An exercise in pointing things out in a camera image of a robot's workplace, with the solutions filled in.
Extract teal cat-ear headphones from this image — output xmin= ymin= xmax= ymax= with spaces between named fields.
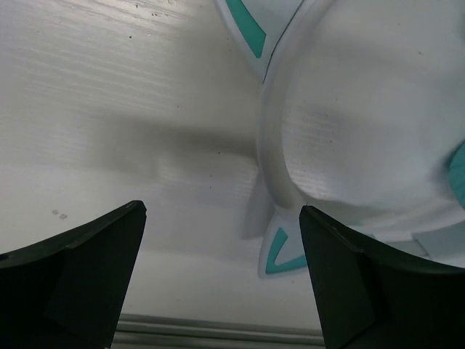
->
xmin=217 ymin=1 xmax=464 ymax=278

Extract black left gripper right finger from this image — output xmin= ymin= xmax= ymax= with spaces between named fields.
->
xmin=299 ymin=206 xmax=464 ymax=348

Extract aluminium front rail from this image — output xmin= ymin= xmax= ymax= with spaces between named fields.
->
xmin=112 ymin=314 xmax=325 ymax=348

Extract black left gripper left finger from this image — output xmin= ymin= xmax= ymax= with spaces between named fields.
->
xmin=1 ymin=201 xmax=147 ymax=348

